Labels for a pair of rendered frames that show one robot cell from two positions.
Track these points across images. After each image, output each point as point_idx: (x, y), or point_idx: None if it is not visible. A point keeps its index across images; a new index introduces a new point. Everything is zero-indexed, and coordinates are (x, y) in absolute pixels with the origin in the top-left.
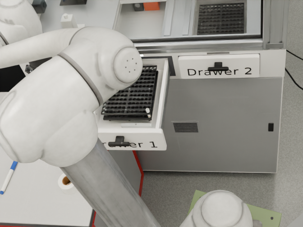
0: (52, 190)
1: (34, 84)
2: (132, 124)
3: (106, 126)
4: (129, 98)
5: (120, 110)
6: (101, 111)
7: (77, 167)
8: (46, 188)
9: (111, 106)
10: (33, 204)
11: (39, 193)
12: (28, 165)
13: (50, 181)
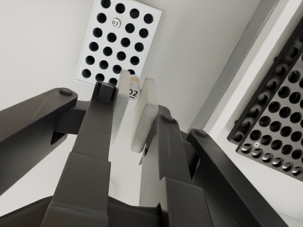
0: (54, 185)
1: None
2: (286, 167)
3: (219, 138)
4: None
5: (293, 163)
6: (242, 145)
7: None
8: (42, 177)
9: (275, 139)
10: (13, 198)
11: (27, 182)
12: (0, 107)
13: (52, 166)
